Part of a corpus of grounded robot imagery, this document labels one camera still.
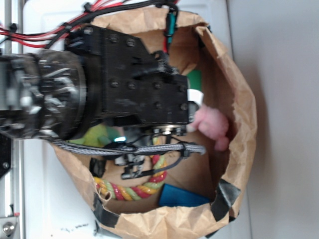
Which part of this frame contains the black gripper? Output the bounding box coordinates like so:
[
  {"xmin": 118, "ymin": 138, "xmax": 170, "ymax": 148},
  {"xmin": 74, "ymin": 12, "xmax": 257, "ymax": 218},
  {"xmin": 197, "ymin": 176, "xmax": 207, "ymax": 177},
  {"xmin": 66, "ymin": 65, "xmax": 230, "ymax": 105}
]
[{"xmin": 65, "ymin": 25, "xmax": 196, "ymax": 135}]

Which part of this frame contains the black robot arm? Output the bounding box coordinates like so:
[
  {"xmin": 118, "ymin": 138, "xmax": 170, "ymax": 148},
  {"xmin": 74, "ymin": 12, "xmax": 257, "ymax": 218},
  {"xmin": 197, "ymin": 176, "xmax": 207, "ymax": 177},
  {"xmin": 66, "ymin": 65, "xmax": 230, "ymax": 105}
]
[{"xmin": 0, "ymin": 25, "xmax": 201, "ymax": 140}]

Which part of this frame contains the green plush animal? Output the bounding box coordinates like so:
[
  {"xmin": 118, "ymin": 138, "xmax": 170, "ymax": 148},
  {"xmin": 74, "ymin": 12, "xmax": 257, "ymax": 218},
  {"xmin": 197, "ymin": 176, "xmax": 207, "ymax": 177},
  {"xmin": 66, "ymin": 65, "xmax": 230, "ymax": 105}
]
[{"xmin": 68, "ymin": 123, "xmax": 126, "ymax": 148}]

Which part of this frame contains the green block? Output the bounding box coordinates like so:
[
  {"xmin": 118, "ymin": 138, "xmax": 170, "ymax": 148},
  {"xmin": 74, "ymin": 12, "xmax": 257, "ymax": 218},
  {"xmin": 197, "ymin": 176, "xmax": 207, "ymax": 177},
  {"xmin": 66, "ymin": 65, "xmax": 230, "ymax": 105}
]
[{"xmin": 187, "ymin": 70, "xmax": 202, "ymax": 91}]

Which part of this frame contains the pink plush bunny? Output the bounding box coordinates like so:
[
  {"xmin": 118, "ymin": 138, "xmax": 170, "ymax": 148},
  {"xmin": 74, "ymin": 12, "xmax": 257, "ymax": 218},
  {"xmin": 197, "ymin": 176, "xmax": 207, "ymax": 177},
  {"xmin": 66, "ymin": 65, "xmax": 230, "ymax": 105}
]
[{"xmin": 186, "ymin": 104, "xmax": 229, "ymax": 151}]

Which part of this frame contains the brown paper bag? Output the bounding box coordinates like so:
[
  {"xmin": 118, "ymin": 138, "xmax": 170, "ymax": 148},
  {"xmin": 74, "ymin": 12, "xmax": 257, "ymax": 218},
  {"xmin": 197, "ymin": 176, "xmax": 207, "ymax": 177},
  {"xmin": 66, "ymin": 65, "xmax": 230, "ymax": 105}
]
[{"xmin": 54, "ymin": 11, "xmax": 257, "ymax": 239}]

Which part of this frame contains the blue block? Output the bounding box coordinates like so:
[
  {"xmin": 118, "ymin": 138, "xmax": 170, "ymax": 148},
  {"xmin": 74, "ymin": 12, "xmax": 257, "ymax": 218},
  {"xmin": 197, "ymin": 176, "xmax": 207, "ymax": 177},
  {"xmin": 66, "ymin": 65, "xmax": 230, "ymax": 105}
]
[{"xmin": 159, "ymin": 184, "xmax": 210, "ymax": 207}]

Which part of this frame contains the grey braided cable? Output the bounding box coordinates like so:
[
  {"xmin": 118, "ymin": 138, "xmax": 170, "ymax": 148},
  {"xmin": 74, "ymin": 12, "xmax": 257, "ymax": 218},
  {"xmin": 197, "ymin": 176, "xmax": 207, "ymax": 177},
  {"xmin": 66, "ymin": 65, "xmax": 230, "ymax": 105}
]
[{"xmin": 51, "ymin": 139, "xmax": 206, "ymax": 156}]

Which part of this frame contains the multicolour twisted rope toy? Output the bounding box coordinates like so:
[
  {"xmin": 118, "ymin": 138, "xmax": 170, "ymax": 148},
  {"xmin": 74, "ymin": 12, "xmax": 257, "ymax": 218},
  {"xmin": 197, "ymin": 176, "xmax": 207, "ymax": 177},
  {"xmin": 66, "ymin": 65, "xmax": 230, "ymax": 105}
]
[{"xmin": 94, "ymin": 136, "xmax": 167, "ymax": 201}]

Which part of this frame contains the red and black cable bundle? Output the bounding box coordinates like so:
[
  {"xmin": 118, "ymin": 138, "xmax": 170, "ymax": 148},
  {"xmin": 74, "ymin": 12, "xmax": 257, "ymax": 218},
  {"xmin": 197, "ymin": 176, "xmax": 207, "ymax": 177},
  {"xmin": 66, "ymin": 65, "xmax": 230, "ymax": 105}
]
[{"xmin": 0, "ymin": 0, "xmax": 180, "ymax": 54}]

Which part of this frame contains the black metal bracket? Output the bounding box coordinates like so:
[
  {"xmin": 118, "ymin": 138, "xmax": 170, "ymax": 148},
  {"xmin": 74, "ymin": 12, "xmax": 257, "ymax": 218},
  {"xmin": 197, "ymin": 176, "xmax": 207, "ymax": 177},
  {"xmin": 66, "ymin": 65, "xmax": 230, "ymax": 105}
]
[{"xmin": 0, "ymin": 134, "xmax": 12, "ymax": 178}]

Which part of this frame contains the aluminium frame rail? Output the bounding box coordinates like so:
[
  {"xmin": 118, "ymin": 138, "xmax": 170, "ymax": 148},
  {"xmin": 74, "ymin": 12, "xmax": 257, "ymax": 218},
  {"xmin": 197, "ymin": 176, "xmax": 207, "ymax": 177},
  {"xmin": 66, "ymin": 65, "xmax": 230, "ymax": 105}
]
[{"xmin": 0, "ymin": 0, "xmax": 26, "ymax": 239}]

